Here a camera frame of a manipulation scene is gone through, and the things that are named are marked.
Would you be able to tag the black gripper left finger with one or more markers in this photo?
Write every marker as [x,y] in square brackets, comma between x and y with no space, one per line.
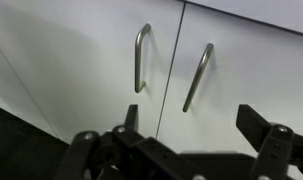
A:
[141,156]

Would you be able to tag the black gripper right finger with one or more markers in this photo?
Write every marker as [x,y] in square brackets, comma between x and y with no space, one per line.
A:
[274,150]

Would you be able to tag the white cabinet door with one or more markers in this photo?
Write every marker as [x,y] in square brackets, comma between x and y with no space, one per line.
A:
[74,66]
[251,76]
[11,96]

